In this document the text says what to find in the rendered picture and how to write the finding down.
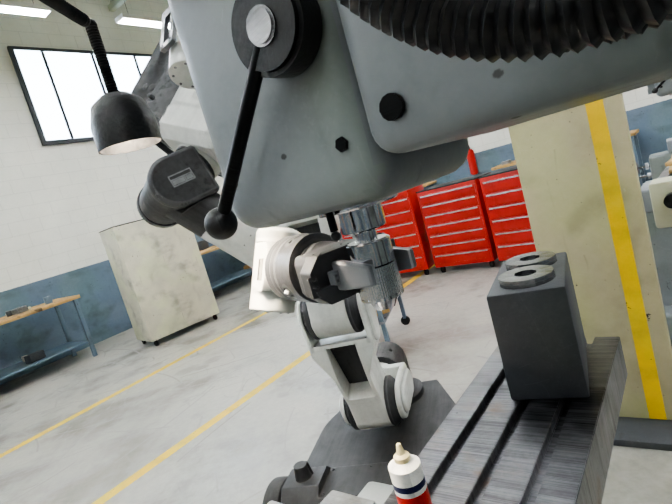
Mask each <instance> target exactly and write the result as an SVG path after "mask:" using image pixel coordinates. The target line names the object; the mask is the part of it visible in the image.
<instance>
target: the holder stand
mask: <svg viewBox="0 0 672 504"><path fill-rule="evenodd" d="M486 299H487V303H488V307H489V311H490V315H491V319H492V323H493V327H494V331H495V335H496V339H497V343H498V348H499V352H500V356H501V360H502V364H503V368H504V372H505V376H506V380H507V384H508V388H509V392H510V396H511V399H512V400H527V399H556V398H585V397H589V396H590V391H589V378H588V364H587V351H586V339H585V335H584V330H583V326H582V321H581V317H580V312H579V307H578V303H577V298H576V294H575V289H574V285H573V280H572V276H571V271H570V267H569V262H568V257H567V253H566V252H560V253H554V252H553V251H536V252H530V253H525V254H521V255H518V256H514V257H512V258H510V259H508V260H506V261H505V262H503V263H502V265H501V267H500V269H499V271H498V273H497V276H496V278H495V280H494V282H493V284H492V286H491V288H490V291H489V293H488V295H487V298H486Z"/></svg>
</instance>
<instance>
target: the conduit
mask: <svg viewBox="0 0 672 504"><path fill-rule="evenodd" d="M339 1H340V4H342V5H343V6H345V7H347V8H348V9H350V12H352V13H354V14H355V15H357V16H360V19H362V20H363V21H365V22H367V23H368V24H369V23H370V25H371V26H373V27H374V28H376V29H378V30H381V31H382V32H383V33H385V34H387V35H388V36H393V37H394V38H395V39H397V40H399V41H400V42H402V41H405V43H407V44H409V45H410V46H412V47H414V46H417V47H419V48H420V49H422V50H424V51H426V50H428V49H429V50H430V51H432V52H433V53H435V54H436V55H438V54H440V53H443V54H444V55H446V56H448V57H449V58H451V57H453V56H455V55H456V56H457V57H459V58H460V59H462V60H465V59H467V58H469V57H470V58H472V59H473V60H475V61H476V62H479V61H481V60H482V59H484V58H486V59H487V60H489V61H490V62H492V63H494V62H495V61H497V60H498V59H500V58H501V59H503V60H504V61H506V62H507V63H510V62H511V61H512V60H514V59H515V58H516V57H518V58H519V59H521V60H522V61H524V62H526V61H527V60H528V59H529V58H531V57H532V56H533V55H534V56H536V57H538V58H539V59H540V60H543V59H544V58H545V57H546V56H547V55H548V54H549V53H552V54H554V55H556V56H558V57H559V58H560V57H561V56H562V54H563V53H564V52H567V53H568V52H569V51H570V50H571V51H573V52H575V53H577V54H578V53H579V52H580V51H582V50H583V49H584V48H585V47H587V46H591V47H594V48H598V47H599V46H600V44H601V43H602V42H607V43H609V44H612V43H613V42H618V41H619V39H620V38H621V39H625V40H627V39H628V37H629V36H630V35H631V34H637V35H638V34H641V35H642V34H643V33H644V31H645V30H646V29H647V27H651V28H657V29H658V27H659V26H660V25H661V24H662V22H663V21H664V20H667V21H672V0H339Z"/></svg>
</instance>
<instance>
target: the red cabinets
mask: <svg viewBox="0 0 672 504"><path fill-rule="evenodd" d="M381 204H382V207H383V211H384V215H385V219H386V224H384V225H382V226H380V227H378V228H376V231H377V233H379V232H381V233H383V232H384V233H385V234H388V235H390V239H391V238H394V241H395V245H396V247H406V248H412V249H413V252H414V256H415V260H416V264H417V266H416V267H414V268H412V269H407V270H402V271H399V272H400V273H407V272H413V271H420V270H424V274H425V275H429V270H428V269H429V268H430V267H432V266H433V265H434V264H435V266H436V268H439V267H441V268H440V269H441V272H442V273H444V272H446V267H448V266H456V265H464V264H473V263H481V262H489V265H490V267H494V266H495V262H494V261H495V260H496V259H497V258H498V259H499V261H504V262H505V261H506V260H508V259H510V258H512V257H514V256H518V255H521V254H525V253H530V252H536V247H535V243H534V239H533V234H532V230H531V226H530V221H529V217H528V213H527V208H526V204H525V199H524V195H523V191H522V186H521V182H520V178H519V173H518V169H517V166H512V167H508V168H504V169H500V170H497V171H494V172H492V173H491V172H487V173H483V174H479V175H474V176H470V177H466V178H462V179H458V180H454V181H450V182H446V183H442V184H438V185H434V186H432V187H429V188H426V189H424V187H423V184H422V185H419V186H416V187H414V188H411V189H408V190H406V191H403V192H400V193H398V196H397V197H395V198H393V199H390V200H387V201H384V202H381Z"/></svg>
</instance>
